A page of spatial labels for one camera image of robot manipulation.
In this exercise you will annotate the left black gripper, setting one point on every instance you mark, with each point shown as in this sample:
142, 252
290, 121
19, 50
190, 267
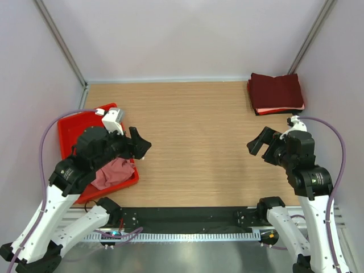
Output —
135, 147

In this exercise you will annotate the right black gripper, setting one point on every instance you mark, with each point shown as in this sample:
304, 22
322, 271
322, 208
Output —
269, 136

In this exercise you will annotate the pink t shirt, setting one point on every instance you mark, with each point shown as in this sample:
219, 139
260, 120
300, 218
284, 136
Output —
115, 172

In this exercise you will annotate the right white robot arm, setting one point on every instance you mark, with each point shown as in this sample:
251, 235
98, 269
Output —
294, 151

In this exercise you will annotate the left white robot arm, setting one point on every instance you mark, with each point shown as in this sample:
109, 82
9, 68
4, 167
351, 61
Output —
56, 227

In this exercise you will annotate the pink folded shirt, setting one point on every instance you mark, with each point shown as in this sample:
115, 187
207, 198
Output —
262, 111

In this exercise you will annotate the dark red folded shirt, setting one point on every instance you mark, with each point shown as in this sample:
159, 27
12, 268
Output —
279, 91

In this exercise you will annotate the red plastic tray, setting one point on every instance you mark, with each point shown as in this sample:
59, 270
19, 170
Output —
69, 129

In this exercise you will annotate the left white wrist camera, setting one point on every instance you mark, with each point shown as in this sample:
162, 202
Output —
112, 119

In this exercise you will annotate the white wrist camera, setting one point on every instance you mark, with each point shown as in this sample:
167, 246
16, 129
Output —
112, 119
294, 124

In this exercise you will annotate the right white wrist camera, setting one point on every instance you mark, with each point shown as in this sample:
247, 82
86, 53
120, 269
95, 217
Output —
294, 124

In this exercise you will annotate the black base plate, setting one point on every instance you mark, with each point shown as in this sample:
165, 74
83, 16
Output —
189, 220

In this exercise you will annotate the slotted cable duct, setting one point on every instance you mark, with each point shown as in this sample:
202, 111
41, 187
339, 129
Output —
157, 238

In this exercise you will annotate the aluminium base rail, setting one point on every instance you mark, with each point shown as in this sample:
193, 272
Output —
338, 216

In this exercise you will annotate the left aluminium frame post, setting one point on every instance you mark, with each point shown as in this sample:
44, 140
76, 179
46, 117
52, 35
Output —
45, 14

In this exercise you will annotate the aluminium frame post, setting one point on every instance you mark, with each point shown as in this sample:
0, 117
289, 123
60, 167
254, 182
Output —
45, 14
322, 16

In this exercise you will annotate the right aluminium frame post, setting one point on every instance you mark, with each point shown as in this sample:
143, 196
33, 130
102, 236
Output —
322, 16

